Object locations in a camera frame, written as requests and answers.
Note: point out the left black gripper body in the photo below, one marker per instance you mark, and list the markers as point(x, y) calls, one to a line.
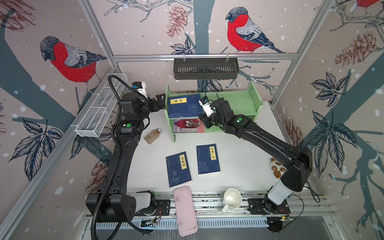
point(152, 107)

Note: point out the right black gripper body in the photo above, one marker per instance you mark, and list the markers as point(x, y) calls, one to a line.
point(213, 120)

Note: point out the red pink Hamlet book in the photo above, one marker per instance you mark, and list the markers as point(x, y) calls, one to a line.
point(188, 126)

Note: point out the blue book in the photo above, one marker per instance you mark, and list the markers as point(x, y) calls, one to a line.
point(178, 169)
point(208, 160)
point(184, 107)

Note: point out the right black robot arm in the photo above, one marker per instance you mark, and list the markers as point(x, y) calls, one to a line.
point(297, 161)

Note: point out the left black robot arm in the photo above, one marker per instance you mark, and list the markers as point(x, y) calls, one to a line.
point(111, 203)

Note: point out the green wooden two-tier shelf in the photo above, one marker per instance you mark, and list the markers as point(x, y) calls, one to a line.
point(235, 108)

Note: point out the glass spice jar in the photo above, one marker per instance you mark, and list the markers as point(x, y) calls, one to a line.
point(152, 136)

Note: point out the dark grey hanging basket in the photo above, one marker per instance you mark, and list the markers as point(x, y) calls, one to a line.
point(210, 68)

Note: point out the white ceramic mug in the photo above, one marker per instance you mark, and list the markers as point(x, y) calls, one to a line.
point(232, 200)

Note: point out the pink pencil case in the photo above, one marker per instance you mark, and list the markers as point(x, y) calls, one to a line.
point(185, 211)

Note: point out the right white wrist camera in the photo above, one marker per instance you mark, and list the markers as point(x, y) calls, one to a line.
point(206, 106)

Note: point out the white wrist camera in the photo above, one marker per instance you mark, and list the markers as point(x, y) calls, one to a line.
point(140, 87)
point(206, 106)

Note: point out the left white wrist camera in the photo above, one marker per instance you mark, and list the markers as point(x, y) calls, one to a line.
point(140, 87)

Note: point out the white wire mesh basket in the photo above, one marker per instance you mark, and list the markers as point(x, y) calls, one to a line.
point(97, 111)

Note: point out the brown bear plush keychain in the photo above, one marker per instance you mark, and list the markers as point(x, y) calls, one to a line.
point(277, 168)

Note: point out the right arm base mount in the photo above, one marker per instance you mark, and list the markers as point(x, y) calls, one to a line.
point(266, 207)

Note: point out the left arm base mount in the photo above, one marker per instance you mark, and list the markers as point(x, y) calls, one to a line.
point(162, 207)

